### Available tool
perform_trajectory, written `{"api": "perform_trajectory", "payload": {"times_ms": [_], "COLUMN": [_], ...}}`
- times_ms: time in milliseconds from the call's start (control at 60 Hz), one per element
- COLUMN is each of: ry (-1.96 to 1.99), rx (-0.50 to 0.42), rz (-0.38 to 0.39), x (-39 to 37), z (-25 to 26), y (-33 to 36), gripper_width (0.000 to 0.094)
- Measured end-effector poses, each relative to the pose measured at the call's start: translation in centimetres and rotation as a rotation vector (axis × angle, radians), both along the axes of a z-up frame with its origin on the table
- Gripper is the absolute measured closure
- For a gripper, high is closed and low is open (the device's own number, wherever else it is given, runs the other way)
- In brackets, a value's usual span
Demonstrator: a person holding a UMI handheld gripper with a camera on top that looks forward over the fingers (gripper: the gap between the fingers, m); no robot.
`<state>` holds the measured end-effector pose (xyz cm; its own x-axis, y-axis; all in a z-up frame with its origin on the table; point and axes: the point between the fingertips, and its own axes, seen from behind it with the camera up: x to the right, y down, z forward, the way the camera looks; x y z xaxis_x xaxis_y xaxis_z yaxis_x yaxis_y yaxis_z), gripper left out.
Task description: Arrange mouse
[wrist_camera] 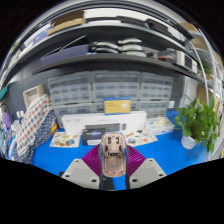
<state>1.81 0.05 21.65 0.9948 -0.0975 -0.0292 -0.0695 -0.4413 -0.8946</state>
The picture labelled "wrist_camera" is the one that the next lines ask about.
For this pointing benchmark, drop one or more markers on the grey plastic drawer cabinet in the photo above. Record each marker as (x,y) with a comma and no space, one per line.
(116,85)
(156,93)
(70,91)

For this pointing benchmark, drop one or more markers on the white metal rack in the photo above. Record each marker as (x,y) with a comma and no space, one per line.
(208,76)

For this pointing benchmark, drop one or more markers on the small purple object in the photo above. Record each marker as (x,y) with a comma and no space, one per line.
(6,120)

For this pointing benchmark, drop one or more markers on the small teal box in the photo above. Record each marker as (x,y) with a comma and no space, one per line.
(2,93)

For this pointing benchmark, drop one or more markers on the yellow blue carton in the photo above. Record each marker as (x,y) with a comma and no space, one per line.
(117,106)

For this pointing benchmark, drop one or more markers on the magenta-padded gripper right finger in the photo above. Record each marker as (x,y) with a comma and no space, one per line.
(148,172)

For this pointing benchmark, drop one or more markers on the long white keyboard box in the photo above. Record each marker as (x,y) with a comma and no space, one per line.
(136,120)

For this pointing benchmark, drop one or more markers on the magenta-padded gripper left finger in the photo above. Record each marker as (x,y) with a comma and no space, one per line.
(78,173)

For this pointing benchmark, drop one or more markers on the dark wall shelf unit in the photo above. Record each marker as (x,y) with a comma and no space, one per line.
(110,56)

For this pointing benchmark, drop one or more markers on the pink translucent computer mouse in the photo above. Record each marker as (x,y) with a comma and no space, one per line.
(114,156)

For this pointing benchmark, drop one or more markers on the white framed board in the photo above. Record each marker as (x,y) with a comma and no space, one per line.
(33,95)

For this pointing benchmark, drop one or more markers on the navy dotted cloth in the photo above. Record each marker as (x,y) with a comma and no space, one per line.
(43,135)

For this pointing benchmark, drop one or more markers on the small colourful sticker sheet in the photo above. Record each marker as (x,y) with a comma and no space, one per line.
(65,139)

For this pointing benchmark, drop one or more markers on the white blue glove box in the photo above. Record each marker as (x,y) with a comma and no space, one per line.
(160,126)

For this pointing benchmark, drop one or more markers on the small black box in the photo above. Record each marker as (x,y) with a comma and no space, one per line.
(91,136)

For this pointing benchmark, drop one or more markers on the green plant in white pot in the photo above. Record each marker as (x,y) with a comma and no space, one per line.
(196,123)

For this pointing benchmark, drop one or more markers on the white red-patterned cloth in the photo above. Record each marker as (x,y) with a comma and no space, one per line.
(33,118)

